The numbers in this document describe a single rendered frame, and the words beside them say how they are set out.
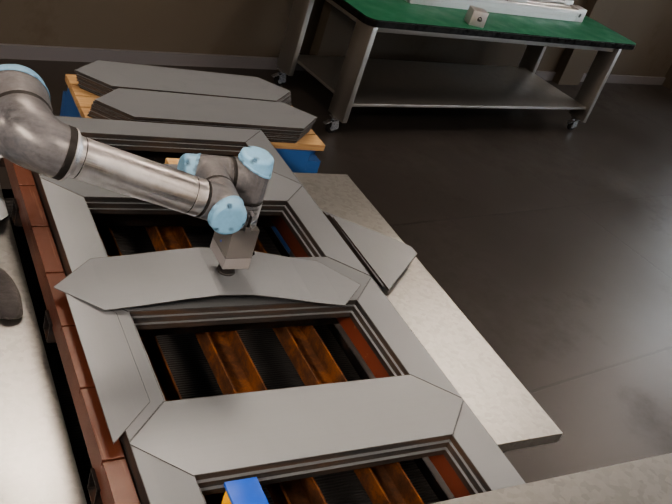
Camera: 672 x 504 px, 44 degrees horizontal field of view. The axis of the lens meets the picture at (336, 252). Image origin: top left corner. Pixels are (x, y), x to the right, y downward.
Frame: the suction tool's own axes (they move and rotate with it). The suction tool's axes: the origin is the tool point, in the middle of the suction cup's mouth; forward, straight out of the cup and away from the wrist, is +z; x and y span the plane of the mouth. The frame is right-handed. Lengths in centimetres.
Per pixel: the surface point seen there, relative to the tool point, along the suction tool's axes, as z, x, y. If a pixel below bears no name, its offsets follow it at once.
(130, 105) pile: 4, -3, 91
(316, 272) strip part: 1.9, -25.8, 2.2
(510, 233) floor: 88, -244, 142
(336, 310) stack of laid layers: 5.4, -27.4, -8.5
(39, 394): 20.8, 40.1, -11.2
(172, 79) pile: 4, -23, 113
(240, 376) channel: 20.5, -4.6, -12.2
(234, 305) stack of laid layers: 3.1, -0.6, -7.2
